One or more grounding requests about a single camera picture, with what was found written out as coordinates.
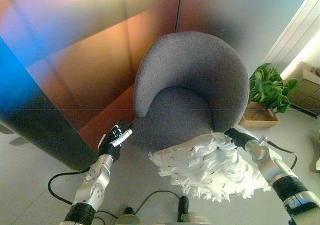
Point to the white slatted wall panel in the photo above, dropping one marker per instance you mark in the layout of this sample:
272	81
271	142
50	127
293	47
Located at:
297	25

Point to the green leafy potted plant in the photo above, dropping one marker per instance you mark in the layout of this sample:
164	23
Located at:
268	87

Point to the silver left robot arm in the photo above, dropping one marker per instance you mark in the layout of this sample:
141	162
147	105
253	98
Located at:
96	182

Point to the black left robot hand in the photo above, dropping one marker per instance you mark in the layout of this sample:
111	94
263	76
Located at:
113	146

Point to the white fluffy throw blanket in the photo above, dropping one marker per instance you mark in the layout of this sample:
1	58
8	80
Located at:
212	167

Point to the grey fabric tub armchair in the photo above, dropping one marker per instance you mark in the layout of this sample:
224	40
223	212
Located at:
190	67

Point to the wooden planter box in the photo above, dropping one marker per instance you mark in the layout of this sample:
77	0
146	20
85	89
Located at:
260	122

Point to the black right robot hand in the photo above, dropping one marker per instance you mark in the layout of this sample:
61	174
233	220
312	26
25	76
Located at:
238	136

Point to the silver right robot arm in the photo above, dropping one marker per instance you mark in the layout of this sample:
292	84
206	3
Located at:
272	165

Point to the dark grey partition panel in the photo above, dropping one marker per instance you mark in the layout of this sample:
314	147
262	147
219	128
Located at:
30	125

